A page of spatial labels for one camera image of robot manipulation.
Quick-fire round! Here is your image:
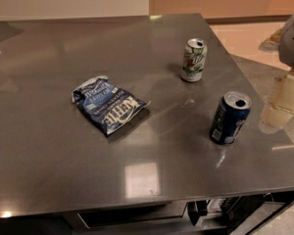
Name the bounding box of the blue Kettle chip bag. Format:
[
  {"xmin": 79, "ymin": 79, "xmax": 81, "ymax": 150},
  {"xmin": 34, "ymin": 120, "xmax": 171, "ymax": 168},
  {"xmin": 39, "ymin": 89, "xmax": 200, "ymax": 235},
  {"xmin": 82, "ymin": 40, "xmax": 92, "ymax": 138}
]
[{"xmin": 72, "ymin": 75, "xmax": 148, "ymax": 136}]

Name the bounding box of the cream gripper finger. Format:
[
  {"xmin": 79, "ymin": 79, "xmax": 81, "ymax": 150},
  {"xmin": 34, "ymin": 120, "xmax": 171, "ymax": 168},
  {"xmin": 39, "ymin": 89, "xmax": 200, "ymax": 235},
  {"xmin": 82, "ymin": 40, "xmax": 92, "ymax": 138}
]
[{"xmin": 264, "ymin": 70, "xmax": 294, "ymax": 128}]

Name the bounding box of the drawer under table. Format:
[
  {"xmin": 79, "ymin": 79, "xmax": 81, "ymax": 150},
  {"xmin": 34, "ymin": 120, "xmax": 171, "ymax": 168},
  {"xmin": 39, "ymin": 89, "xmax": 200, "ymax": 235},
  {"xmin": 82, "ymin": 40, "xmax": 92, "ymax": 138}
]
[{"xmin": 77, "ymin": 202, "xmax": 186, "ymax": 229}]

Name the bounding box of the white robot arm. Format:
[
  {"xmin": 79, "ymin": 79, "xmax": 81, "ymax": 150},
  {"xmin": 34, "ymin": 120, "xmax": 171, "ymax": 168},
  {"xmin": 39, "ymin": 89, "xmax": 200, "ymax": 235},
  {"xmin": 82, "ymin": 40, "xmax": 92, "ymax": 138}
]
[{"xmin": 263, "ymin": 14, "xmax": 294, "ymax": 131}]

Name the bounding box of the blue Pepsi can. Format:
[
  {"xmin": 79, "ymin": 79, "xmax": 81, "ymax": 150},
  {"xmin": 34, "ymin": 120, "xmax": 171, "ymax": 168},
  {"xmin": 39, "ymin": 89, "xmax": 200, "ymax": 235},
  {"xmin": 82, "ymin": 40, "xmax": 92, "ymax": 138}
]
[{"xmin": 210, "ymin": 91, "xmax": 252, "ymax": 145}]

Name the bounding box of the black equipment under table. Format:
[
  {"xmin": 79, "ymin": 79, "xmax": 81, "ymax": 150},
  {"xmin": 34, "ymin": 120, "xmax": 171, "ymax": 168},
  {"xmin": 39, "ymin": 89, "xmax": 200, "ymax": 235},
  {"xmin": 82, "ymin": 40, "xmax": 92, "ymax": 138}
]
[{"xmin": 187, "ymin": 191, "xmax": 294, "ymax": 235}]

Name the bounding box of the white green soda can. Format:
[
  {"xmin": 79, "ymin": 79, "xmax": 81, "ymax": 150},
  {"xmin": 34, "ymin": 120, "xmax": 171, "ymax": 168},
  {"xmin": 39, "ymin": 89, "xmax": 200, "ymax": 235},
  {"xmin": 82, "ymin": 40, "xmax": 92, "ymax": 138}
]
[{"xmin": 180, "ymin": 38, "xmax": 208, "ymax": 82}]

